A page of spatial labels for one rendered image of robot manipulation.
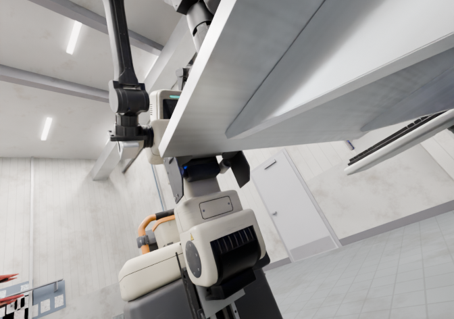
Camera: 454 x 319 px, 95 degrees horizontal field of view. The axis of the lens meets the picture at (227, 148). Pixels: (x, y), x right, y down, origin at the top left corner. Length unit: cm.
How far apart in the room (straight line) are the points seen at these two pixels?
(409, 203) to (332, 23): 420
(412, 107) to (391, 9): 51
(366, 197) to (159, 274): 393
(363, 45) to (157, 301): 86
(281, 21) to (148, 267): 83
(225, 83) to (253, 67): 3
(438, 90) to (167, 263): 94
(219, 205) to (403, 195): 385
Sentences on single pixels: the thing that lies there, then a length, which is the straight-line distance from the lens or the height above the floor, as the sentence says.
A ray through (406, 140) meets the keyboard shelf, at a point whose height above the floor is 79.
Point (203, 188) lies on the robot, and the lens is 76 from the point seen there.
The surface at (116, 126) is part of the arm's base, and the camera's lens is 78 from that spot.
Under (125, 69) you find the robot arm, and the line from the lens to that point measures 76.
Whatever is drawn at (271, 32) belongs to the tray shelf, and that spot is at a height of 86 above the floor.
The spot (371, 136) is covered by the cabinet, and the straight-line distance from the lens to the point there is 116.
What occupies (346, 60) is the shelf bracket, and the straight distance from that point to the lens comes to 22.
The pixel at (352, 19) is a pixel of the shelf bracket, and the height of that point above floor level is 82.
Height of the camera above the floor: 70
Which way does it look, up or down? 24 degrees up
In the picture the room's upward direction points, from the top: 24 degrees counter-clockwise
